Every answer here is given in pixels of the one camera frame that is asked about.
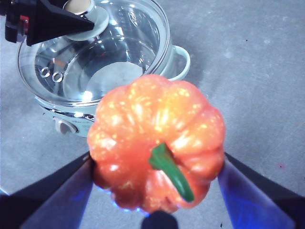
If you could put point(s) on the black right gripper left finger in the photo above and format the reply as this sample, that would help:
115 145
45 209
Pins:
47 198

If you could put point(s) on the glass lid with green knob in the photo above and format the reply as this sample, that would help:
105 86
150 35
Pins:
107 55

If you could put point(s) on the orange pumpkin with green stem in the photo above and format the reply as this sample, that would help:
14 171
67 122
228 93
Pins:
155 114

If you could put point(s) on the pale green electric cooking pot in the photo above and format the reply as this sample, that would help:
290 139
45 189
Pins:
81 128

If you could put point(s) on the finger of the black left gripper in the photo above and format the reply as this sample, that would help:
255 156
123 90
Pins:
54 23

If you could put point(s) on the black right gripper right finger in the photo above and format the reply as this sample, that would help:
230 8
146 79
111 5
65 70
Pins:
257 202

